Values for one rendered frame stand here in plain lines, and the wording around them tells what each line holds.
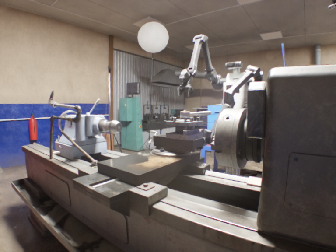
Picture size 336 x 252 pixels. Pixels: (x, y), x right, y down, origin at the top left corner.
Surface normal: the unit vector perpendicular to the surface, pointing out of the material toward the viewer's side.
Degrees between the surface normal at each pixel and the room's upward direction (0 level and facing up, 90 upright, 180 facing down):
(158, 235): 90
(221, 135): 78
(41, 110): 90
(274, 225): 90
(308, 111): 90
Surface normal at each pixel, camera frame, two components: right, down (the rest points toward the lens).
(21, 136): 0.80, 0.06
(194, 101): -0.60, 0.07
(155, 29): 0.14, 0.16
